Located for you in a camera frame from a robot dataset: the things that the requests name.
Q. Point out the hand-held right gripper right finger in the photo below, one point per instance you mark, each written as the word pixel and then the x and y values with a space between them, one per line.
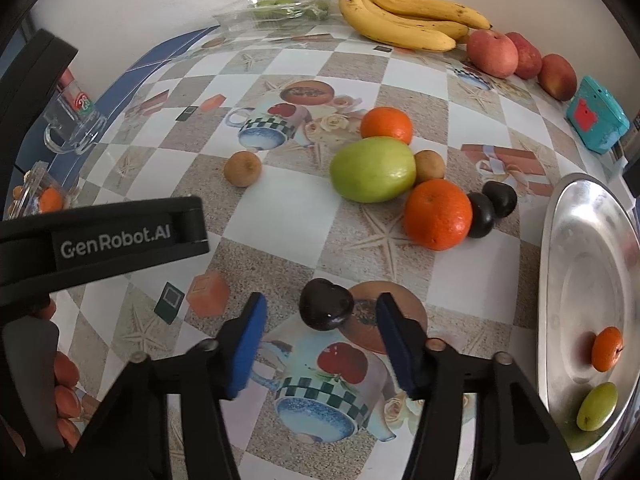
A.
pixel 395 340

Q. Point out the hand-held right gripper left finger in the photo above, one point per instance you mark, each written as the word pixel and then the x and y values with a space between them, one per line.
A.
pixel 247 345

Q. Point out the dark plum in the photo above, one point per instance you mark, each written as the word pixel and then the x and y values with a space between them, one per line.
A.
pixel 481 216
pixel 325 310
pixel 501 197

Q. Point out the large orange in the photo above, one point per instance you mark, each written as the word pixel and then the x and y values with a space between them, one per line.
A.
pixel 437 215

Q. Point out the brown round fruit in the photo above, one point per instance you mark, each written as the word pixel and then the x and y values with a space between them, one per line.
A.
pixel 242 168
pixel 430 165

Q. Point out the large green fruit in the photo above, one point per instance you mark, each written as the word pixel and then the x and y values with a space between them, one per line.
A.
pixel 372 170

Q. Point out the silver metal plate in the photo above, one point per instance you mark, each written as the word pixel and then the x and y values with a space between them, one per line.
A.
pixel 585 270

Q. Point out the person's left hand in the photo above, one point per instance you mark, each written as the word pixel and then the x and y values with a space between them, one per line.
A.
pixel 66 372

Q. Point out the clear plastic box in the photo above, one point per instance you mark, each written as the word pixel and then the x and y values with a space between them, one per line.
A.
pixel 42 195

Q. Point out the clear glass mug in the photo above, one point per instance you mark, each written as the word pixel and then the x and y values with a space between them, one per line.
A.
pixel 75 125

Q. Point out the checkered printed tablecloth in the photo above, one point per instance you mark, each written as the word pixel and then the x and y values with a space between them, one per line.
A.
pixel 285 220

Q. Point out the small mandarin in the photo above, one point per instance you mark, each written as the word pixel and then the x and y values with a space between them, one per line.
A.
pixel 606 349

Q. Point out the small green fruit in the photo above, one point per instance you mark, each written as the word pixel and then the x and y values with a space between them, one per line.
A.
pixel 596 406

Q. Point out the small orange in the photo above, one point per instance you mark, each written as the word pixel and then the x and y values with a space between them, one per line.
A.
pixel 386 125

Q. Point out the clear fruit container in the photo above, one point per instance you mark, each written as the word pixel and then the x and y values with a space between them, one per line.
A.
pixel 240 17

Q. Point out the green fruit in container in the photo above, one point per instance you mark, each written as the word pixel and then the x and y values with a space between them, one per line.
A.
pixel 272 2
pixel 318 9

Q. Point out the teal box with red label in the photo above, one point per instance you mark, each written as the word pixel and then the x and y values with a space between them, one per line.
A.
pixel 597 115

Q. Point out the large red apple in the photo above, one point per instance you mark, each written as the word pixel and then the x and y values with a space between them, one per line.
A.
pixel 492 52

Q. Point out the yellow banana bunch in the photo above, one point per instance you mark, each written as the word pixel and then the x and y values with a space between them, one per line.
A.
pixel 400 30

